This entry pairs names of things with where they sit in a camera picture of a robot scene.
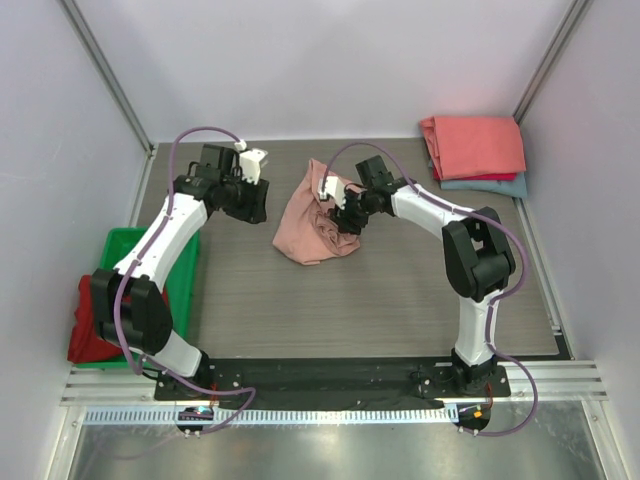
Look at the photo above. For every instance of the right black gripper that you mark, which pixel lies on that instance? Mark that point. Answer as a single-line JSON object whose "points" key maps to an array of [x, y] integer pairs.
{"points": [[347, 218]]}

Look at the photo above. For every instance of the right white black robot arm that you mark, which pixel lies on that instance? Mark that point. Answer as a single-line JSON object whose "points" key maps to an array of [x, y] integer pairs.
{"points": [[477, 256]]}

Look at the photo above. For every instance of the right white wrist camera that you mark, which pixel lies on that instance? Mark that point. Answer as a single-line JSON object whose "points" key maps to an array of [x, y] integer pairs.
{"points": [[333, 188]]}

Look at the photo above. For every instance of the pink printed t shirt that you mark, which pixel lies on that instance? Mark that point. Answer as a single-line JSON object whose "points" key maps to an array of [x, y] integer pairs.
{"points": [[306, 234]]}

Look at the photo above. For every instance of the green plastic bin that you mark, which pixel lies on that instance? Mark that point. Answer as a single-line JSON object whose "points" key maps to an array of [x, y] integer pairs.
{"points": [[182, 295]]}

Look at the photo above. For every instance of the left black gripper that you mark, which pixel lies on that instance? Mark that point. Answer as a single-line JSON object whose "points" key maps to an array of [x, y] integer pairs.
{"points": [[254, 210]]}

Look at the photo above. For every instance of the aluminium corner post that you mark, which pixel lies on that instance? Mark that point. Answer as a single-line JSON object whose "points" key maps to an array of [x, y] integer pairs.
{"points": [[102, 66], [567, 28]]}

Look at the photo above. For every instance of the folded blue t shirt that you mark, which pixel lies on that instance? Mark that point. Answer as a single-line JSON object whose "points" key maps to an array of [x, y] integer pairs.
{"points": [[516, 188]]}

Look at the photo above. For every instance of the left aluminium corner post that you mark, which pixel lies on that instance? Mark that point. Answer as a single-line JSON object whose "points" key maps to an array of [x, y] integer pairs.
{"points": [[102, 66]]}

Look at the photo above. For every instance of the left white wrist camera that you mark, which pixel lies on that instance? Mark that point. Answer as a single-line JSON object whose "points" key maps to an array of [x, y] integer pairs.
{"points": [[251, 161]]}

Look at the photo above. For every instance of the aluminium frame rail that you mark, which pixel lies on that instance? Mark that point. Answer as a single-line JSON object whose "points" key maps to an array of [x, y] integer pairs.
{"points": [[555, 381]]}

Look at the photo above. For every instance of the folded coral t shirt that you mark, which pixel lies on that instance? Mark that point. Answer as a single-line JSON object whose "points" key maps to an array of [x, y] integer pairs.
{"points": [[463, 147]]}

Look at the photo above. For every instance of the slotted white cable duct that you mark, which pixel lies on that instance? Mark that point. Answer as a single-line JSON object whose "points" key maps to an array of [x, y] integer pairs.
{"points": [[201, 416]]}

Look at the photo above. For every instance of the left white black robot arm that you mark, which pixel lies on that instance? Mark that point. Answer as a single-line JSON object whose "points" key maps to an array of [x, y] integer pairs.
{"points": [[192, 199]]}

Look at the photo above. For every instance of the right aluminium corner post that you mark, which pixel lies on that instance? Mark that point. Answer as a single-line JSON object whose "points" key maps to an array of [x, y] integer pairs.
{"points": [[567, 28]]}

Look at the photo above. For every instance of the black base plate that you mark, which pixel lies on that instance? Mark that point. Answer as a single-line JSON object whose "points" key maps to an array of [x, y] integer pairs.
{"points": [[351, 384]]}

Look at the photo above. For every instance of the folded magenta t shirt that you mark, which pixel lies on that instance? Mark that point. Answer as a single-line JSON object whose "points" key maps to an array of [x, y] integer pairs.
{"points": [[486, 177]]}

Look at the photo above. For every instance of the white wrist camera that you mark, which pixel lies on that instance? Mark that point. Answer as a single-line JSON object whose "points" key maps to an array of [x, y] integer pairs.
{"points": [[333, 188], [251, 161]]}

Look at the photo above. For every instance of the red t shirt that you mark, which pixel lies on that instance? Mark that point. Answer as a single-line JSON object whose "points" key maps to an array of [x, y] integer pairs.
{"points": [[145, 317]]}

